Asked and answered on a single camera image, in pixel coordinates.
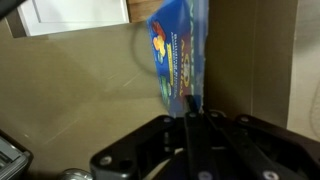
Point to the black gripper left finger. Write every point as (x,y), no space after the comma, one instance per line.
(196,143)

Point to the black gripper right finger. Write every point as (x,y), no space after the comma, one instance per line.
(266,150)

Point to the blue cardboard food box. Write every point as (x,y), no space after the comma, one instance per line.
(176,50)

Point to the steel electric kettle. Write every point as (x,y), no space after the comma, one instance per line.
(75,175)

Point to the white lower cabinet door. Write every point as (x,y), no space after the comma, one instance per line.
(76,15)

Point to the silver toaster oven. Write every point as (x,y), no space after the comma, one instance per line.
(13,160)

